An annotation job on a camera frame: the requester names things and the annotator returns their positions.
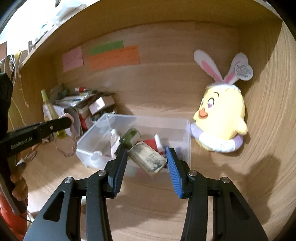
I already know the small white cardboard box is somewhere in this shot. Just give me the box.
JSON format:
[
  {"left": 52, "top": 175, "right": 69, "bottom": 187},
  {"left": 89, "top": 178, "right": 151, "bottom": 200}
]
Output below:
[{"left": 89, "top": 96, "right": 115, "bottom": 115}]

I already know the white bowl of marbles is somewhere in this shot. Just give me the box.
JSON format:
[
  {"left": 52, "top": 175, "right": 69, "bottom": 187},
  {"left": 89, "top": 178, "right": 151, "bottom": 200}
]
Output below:
[{"left": 89, "top": 111, "right": 106, "bottom": 123}]

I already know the pink sticky note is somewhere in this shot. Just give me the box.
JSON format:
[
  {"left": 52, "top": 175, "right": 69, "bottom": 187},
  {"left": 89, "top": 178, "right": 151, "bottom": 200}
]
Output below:
[{"left": 62, "top": 47, "right": 84, "bottom": 72}]

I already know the stack of books papers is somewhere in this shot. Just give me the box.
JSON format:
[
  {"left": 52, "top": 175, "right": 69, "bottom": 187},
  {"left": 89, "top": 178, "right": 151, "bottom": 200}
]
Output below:
[{"left": 49, "top": 83, "right": 117, "bottom": 130}]

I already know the worn wooden stamp block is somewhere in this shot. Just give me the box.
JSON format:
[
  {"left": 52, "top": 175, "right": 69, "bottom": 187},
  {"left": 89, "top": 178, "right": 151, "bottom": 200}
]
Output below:
[{"left": 128, "top": 142, "right": 167, "bottom": 177}]

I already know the clear plastic storage bin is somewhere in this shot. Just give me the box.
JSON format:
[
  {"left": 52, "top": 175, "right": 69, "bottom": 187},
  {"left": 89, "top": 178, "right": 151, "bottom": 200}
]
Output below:
[{"left": 76, "top": 113, "right": 191, "bottom": 177}]

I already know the white tape roll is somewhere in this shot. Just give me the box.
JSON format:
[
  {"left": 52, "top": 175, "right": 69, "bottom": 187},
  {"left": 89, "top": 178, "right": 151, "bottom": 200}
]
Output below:
[{"left": 90, "top": 151, "right": 105, "bottom": 168}]

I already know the dark green glass bottle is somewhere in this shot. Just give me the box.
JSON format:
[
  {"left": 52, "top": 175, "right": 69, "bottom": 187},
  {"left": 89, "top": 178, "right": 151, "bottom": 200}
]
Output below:
[{"left": 120, "top": 128, "right": 140, "bottom": 150}]

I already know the red white marker pen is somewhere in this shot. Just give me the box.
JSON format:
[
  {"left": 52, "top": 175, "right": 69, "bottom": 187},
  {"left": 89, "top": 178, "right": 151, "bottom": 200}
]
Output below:
[{"left": 74, "top": 87, "right": 90, "bottom": 92}]

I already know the yellow green spray bottle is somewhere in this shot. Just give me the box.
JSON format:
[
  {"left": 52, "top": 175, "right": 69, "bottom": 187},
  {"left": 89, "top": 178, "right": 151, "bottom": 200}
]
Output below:
[{"left": 41, "top": 89, "right": 66, "bottom": 139}]

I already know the person's left hand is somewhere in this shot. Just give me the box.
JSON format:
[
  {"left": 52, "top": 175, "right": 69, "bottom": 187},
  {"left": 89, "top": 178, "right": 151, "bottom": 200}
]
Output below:
[{"left": 11, "top": 162, "right": 29, "bottom": 201}]

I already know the white braided rope bracelet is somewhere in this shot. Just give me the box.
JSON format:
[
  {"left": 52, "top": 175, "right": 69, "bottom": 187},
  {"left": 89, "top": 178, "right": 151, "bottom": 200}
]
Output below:
[{"left": 54, "top": 112, "right": 78, "bottom": 158}]

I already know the yellow chick plush toy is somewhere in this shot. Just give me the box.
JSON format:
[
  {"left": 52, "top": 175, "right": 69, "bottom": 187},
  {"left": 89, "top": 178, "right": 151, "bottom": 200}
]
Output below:
[{"left": 190, "top": 50, "right": 253, "bottom": 153}]

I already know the orange sticky note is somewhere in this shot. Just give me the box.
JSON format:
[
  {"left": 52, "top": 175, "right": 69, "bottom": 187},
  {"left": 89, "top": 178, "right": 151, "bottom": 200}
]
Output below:
[{"left": 89, "top": 45, "right": 140, "bottom": 71}]

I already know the red packet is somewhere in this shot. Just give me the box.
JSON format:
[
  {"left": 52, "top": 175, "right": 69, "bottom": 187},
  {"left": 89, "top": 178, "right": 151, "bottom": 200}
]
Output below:
[{"left": 144, "top": 138, "right": 158, "bottom": 152}]

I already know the white red-capped lip tube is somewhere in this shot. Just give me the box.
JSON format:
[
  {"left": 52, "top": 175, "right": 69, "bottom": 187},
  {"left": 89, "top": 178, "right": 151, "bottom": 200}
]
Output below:
[{"left": 154, "top": 134, "right": 165, "bottom": 155}]

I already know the blue Max razor box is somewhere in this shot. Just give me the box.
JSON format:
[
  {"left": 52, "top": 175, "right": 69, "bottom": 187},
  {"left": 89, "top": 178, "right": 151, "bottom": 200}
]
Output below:
[{"left": 175, "top": 147, "right": 183, "bottom": 160}]

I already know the green sticky note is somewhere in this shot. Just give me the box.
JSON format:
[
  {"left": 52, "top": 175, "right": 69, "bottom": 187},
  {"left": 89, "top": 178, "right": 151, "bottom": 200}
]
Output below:
[{"left": 89, "top": 40, "right": 124, "bottom": 56}]

